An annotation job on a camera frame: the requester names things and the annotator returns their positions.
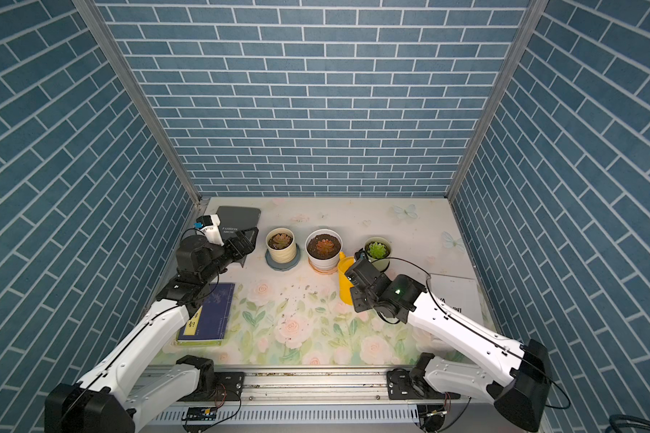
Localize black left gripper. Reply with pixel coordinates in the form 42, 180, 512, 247
198, 226, 258, 285

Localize yellow watering can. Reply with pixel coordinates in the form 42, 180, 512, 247
337, 252, 356, 306

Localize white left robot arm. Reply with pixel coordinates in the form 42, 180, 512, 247
44, 226, 258, 432

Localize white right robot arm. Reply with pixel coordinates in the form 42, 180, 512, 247
345, 252, 553, 432

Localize bright green succulent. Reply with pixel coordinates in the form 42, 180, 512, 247
366, 242, 390, 260

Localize red succulent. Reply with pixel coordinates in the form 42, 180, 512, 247
315, 238, 335, 260

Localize pink-green succulent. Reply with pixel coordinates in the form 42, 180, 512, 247
268, 233, 293, 250

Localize green plant pot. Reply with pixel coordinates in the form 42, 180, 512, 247
364, 236, 392, 272

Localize pink saucer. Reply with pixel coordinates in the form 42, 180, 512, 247
308, 261, 339, 275

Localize white plant pot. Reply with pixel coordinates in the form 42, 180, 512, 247
305, 228, 342, 274

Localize navy blue book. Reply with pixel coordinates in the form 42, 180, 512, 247
176, 283, 236, 346

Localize cream ribbed plant pot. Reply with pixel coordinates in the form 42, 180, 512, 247
266, 227, 297, 264

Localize grey-blue saucer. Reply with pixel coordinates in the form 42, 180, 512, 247
265, 245, 302, 272

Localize green circuit board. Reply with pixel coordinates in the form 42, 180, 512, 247
182, 407, 218, 423

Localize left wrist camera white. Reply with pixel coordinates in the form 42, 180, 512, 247
195, 214, 224, 246

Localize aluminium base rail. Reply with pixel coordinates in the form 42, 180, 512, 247
148, 367, 515, 432

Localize aluminium corner post left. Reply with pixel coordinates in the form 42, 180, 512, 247
72, 0, 202, 207

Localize aluminium corner post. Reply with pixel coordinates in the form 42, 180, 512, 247
72, 0, 202, 207
447, 0, 548, 204

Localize black cable bundle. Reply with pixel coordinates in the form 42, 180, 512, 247
606, 413, 650, 433

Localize aluminium corner post right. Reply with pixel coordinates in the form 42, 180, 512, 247
447, 0, 548, 204

